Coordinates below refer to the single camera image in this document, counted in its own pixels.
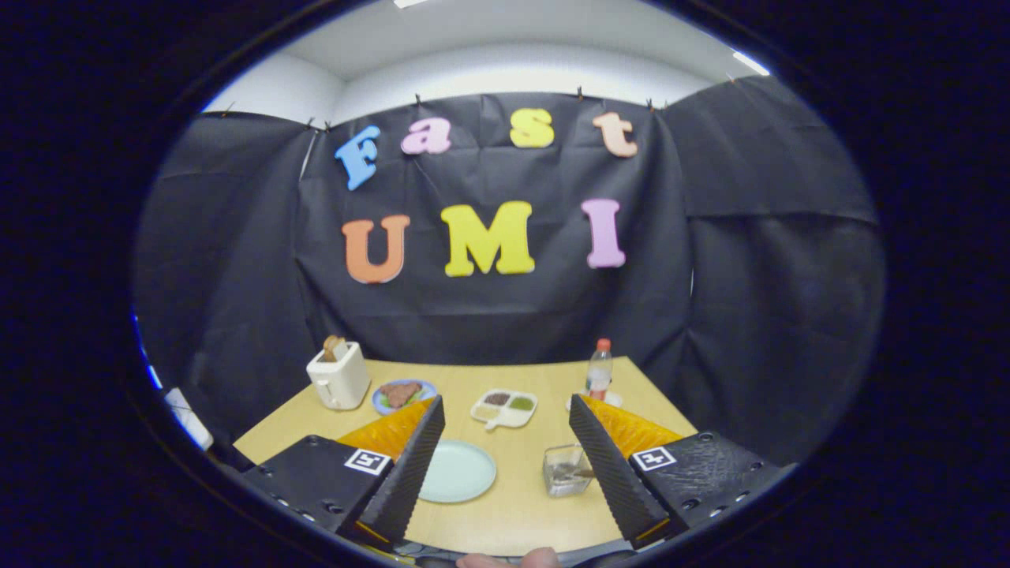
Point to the white toaster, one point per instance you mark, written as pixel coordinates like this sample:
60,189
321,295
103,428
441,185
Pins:
343,383

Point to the black backdrop cloth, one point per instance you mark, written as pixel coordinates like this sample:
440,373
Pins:
513,315

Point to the wide ceiling light panel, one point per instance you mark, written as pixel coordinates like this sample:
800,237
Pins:
410,3

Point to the toast slice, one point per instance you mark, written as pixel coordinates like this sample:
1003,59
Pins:
331,347

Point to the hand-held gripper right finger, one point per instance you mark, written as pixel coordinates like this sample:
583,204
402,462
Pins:
611,469

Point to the brown steak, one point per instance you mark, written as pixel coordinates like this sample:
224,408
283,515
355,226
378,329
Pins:
398,393

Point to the blue plate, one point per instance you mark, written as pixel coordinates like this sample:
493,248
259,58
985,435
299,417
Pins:
394,412

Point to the small ceiling light panel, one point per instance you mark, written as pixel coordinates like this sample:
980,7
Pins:
750,63

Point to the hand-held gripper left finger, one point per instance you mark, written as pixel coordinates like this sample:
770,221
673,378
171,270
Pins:
410,473

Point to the white divided seasoning dish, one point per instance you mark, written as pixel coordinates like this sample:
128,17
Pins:
513,416

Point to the light green plate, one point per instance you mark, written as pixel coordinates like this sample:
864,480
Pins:
461,473

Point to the white coaster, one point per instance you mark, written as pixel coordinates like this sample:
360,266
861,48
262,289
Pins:
615,398

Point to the clear bottle with red cap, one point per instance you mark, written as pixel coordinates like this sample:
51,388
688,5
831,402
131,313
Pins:
599,375

